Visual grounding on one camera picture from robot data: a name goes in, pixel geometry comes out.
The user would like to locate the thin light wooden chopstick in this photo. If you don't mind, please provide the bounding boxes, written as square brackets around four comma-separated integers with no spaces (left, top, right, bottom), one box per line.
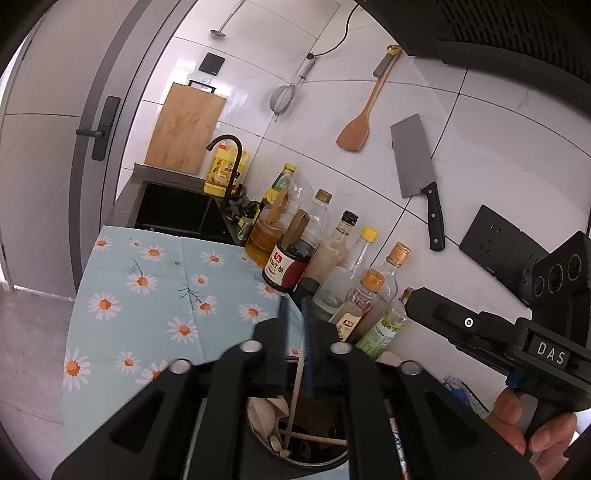
[277,430,348,446]
[283,357,306,450]

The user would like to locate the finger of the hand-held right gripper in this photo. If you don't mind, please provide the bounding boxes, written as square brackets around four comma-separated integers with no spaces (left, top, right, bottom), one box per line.
[404,287,522,370]

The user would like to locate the person's right hand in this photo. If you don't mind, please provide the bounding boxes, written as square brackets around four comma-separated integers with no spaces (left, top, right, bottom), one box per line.
[488,389,581,467]

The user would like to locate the black door lock handle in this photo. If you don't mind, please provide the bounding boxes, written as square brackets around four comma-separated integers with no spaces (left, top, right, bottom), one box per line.
[75,96,122,161]

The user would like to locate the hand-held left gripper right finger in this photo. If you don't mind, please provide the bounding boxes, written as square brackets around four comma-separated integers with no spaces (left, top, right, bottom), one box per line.
[301,296,541,480]

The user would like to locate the row of condiment bottles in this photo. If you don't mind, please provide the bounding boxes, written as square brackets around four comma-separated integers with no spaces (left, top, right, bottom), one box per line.
[245,162,416,363]

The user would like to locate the grey door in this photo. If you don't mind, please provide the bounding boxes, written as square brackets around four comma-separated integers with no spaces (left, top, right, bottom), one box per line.
[0,0,199,301]

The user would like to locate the wooden spatula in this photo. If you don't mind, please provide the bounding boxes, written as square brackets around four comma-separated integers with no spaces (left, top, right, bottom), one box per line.
[335,53,399,153]

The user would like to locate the daisy print blue tablecloth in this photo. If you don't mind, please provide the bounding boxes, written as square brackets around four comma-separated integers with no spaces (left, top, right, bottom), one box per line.
[61,225,352,480]

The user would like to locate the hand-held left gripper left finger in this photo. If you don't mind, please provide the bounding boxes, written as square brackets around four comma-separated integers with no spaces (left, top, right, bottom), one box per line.
[51,295,291,480]

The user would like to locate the black utensil holder cup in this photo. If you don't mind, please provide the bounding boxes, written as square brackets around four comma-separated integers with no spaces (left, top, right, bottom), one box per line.
[240,357,352,480]

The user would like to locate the black faucet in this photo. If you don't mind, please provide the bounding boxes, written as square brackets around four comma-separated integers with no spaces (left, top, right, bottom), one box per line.
[206,134,244,199]

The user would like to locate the grey yellow peeler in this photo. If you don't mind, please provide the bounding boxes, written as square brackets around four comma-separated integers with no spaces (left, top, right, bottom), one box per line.
[373,45,402,78]

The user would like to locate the black cable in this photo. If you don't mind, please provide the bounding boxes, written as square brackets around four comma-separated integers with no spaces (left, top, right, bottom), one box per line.
[318,4,361,57]

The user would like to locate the steel mesh strainer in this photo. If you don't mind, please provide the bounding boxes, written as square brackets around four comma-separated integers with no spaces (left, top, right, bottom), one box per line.
[269,53,317,121]

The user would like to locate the light wooden spoon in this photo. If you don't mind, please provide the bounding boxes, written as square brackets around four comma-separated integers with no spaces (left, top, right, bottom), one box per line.
[269,434,293,459]

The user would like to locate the steel ladle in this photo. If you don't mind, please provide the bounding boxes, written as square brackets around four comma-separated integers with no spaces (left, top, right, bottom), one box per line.
[210,0,245,38]

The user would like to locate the black handled cleaver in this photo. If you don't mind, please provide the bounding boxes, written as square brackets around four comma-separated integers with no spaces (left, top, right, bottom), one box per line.
[390,113,446,252]

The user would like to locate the yellow detergent bottle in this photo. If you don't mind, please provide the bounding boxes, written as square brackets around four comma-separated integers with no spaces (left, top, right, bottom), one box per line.
[203,142,250,195]

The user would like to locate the black wall socket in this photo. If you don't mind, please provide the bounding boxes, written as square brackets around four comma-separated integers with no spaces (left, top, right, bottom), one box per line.
[459,204,522,278]
[499,231,550,306]

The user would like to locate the black square wall plate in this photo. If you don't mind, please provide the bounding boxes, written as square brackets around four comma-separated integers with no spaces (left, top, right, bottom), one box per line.
[198,52,226,75]

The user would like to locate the black range hood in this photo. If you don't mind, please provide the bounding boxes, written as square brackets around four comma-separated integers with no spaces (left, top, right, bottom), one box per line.
[355,0,591,93]

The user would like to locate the wooden cutting board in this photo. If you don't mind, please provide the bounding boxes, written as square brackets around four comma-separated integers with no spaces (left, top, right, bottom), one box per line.
[144,79,228,177]

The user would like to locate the blue white carton box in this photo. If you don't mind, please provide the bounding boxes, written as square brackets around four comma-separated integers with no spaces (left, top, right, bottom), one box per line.
[441,376,490,421]

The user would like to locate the black kitchen sink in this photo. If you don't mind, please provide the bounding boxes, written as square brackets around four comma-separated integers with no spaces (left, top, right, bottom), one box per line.
[115,162,241,245]

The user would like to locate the dark cloth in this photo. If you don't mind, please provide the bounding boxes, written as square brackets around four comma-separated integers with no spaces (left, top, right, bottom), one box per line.
[225,195,252,221]

